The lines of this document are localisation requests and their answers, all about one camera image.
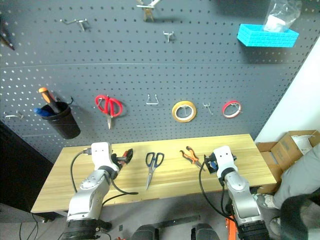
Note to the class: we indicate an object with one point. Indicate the red tape roll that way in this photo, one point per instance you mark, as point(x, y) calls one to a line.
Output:
point(226, 108)

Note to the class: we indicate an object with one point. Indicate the grey patterned shoe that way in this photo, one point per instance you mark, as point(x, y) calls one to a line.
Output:
point(275, 226)
point(266, 200)

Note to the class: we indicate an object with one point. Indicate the dark rounded shape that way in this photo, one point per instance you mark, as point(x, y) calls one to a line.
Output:
point(205, 232)
point(145, 232)

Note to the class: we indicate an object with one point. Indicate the black metal bar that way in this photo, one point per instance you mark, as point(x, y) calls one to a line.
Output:
point(178, 221)

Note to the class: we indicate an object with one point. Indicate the grey trouser leg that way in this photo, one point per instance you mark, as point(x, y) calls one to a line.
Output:
point(297, 175)

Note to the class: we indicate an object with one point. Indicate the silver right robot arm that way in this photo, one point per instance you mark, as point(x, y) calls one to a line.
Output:
point(243, 200)

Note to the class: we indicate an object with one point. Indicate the yellow tape roll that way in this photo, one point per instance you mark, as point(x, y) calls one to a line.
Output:
point(176, 111)

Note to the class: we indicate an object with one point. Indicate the open cardboard box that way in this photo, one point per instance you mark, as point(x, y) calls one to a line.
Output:
point(290, 146)

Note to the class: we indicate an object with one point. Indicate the long metal pegboard hook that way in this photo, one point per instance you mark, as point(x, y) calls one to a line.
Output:
point(75, 22)

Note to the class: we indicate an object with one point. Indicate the black plastic cup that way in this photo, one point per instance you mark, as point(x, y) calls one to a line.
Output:
point(63, 122)

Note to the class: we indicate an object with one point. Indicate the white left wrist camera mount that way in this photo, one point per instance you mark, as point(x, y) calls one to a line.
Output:
point(101, 155)

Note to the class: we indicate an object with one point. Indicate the blue plastic bin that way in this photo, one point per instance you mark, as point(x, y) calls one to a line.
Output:
point(267, 37)

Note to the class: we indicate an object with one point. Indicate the dark grey pegboard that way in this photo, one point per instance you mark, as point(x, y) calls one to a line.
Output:
point(155, 70)

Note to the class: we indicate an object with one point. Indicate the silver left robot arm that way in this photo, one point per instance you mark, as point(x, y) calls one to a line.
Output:
point(86, 197)

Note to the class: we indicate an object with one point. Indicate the small metal pegboard hook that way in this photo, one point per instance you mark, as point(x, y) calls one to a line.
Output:
point(169, 35)
point(207, 107)

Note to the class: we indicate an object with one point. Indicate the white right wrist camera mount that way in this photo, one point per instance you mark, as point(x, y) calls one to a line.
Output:
point(223, 160)

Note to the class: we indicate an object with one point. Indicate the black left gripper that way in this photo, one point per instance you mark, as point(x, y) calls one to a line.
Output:
point(115, 160)

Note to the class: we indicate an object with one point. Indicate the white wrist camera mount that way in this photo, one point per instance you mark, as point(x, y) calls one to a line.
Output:
point(223, 160)
point(101, 155)

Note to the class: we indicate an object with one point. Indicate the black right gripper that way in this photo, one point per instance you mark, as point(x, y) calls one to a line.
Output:
point(212, 166)

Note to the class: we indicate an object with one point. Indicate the flat cardboard box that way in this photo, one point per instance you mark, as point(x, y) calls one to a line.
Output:
point(268, 160)

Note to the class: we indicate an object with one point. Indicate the orange frame piece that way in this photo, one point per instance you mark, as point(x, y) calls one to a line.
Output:
point(230, 228)

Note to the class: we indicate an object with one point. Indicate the clear plastic bag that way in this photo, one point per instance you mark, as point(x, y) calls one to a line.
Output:
point(280, 17)

